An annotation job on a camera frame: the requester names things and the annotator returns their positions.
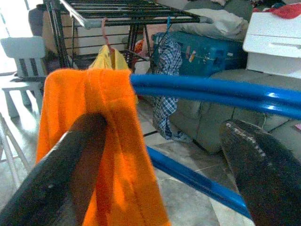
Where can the pink plastic hanger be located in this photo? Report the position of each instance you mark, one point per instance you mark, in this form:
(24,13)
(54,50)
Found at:
(105,35)

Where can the black metal drying rack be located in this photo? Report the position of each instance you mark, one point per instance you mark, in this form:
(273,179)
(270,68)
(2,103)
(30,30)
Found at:
(141,22)

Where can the pink mat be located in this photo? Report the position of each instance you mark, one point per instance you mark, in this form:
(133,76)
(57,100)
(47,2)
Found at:
(298,127)

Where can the blue hard suitcase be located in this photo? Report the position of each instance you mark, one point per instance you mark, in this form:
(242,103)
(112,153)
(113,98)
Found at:
(207,54)

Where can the white kids chair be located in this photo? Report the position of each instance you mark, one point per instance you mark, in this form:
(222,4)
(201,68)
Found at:
(23,47)

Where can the yellow shirt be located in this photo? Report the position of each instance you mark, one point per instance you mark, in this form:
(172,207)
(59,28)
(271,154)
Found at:
(103,58)

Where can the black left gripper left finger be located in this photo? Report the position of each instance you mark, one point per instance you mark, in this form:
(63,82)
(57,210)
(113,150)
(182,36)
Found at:
(51,179)

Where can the white grey pillow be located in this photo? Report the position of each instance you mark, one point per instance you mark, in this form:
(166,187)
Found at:
(218,23)

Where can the white drawer box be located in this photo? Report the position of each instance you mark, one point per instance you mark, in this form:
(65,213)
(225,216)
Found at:
(270,47)

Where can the orange garment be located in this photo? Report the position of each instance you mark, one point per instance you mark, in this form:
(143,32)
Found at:
(94,94)

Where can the red cloth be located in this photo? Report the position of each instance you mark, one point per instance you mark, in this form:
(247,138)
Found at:
(287,11)

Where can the grey green leather sofa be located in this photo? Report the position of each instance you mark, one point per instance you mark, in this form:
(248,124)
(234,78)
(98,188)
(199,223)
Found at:
(211,117)

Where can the blue plastic hanger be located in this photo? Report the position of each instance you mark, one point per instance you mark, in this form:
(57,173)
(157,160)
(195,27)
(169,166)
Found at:
(211,97)
(211,85)
(168,22)

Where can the blue checkered shirt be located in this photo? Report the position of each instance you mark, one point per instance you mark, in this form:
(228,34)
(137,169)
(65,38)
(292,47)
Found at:
(168,58)

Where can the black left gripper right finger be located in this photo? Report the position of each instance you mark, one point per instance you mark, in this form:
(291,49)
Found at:
(270,176)

